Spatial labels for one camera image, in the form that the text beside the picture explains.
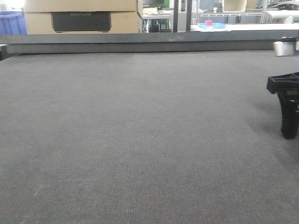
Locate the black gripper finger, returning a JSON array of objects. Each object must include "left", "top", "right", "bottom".
[{"left": 277, "top": 91, "right": 299, "bottom": 140}]

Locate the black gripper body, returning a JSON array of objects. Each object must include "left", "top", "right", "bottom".
[{"left": 266, "top": 72, "right": 299, "bottom": 94}]

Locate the small red block far table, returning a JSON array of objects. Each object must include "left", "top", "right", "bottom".
[{"left": 205, "top": 20, "right": 213, "bottom": 26}]

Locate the dark grey conveyor belt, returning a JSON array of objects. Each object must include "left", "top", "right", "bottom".
[{"left": 0, "top": 51, "right": 299, "bottom": 224}]

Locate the blue crate behind conveyor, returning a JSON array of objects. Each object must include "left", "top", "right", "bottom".
[{"left": 0, "top": 11, "right": 27, "bottom": 35}]

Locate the white far table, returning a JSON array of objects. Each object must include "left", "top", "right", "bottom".
[{"left": 191, "top": 23, "right": 299, "bottom": 32}]

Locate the blue tray on far table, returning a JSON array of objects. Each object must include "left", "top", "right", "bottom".
[{"left": 198, "top": 22, "right": 227, "bottom": 31}]

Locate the beige open box on shelf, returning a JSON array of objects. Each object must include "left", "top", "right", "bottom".
[{"left": 222, "top": 0, "right": 247, "bottom": 12}]

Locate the cardboard box with black label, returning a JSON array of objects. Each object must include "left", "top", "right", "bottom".
[{"left": 25, "top": 11, "right": 142, "bottom": 35}]

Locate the upper cardboard box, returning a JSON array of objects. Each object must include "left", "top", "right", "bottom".
[{"left": 23, "top": 0, "right": 143, "bottom": 17}]

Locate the grey conveyor side rail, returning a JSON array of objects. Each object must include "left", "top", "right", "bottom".
[{"left": 0, "top": 29, "right": 299, "bottom": 54}]

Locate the black vertical post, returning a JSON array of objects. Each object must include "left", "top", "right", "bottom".
[{"left": 173, "top": 0, "right": 179, "bottom": 33}]

